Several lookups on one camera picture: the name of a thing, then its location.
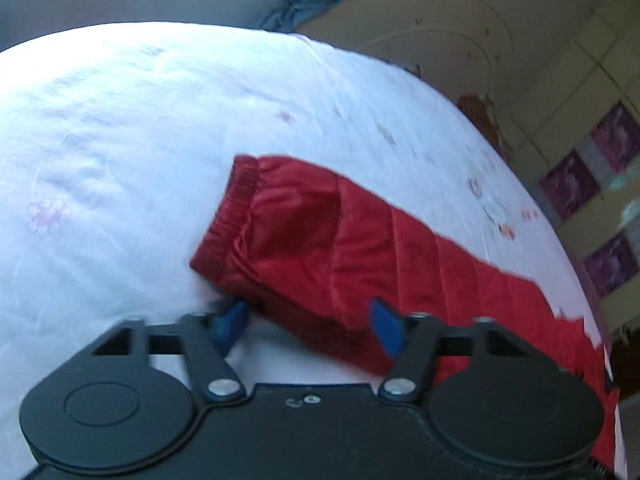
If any lower left pink poster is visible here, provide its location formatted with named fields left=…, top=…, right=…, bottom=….
left=539, top=151, right=600, bottom=221

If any white floral bed quilt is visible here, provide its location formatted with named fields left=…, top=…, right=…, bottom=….
left=1, top=23, right=601, bottom=479

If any lower right pink poster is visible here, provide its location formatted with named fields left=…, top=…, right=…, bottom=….
left=584, top=232, right=639, bottom=298

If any red quilted puffer jacket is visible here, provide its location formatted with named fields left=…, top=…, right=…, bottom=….
left=191, top=155, right=618, bottom=466

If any orange striped folded cloth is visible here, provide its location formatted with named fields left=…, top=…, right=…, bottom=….
left=457, top=93, right=510, bottom=162

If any cream wardrobe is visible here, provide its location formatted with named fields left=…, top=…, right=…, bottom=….
left=499, top=0, right=639, bottom=333

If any cream arched headboard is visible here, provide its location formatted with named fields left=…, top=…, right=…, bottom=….
left=296, top=0, right=513, bottom=102

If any upper left pink poster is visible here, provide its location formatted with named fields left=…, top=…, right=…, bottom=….
left=589, top=101, right=639, bottom=174

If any pink poster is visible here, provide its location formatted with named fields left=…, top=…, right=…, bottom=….
left=589, top=101, right=639, bottom=174
left=539, top=151, right=600, bottom=221
left=584, top=232, right=639, bottom=298

